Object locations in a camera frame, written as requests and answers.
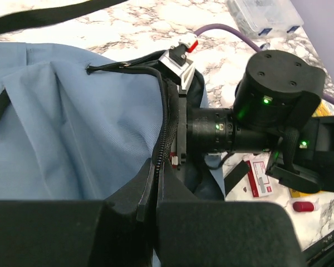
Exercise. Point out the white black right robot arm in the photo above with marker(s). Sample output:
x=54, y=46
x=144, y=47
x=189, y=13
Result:
x=272, y=113

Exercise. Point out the red cap glue stick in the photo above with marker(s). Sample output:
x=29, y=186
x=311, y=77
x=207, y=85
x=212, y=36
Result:
x=305, y=206

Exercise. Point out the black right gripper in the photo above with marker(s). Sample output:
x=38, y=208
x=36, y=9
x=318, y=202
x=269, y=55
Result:
x=203, y=130

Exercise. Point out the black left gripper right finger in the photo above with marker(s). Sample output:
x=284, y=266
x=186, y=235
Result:
x=194, y=232

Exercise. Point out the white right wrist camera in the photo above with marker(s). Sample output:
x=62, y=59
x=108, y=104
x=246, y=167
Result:
x=176, y=64

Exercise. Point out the clear plastic organizer box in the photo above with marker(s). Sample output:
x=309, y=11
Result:
x=260, y=18

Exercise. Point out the black metal base rail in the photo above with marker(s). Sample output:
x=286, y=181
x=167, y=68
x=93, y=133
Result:
x=321, y=253

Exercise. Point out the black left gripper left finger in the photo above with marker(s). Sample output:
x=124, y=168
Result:
x=110, y=232

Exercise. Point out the red white small box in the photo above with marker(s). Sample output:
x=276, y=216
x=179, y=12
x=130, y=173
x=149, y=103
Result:
x=260, y=183

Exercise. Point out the blue fabric backpack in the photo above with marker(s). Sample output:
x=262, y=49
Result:
x=75, y=126

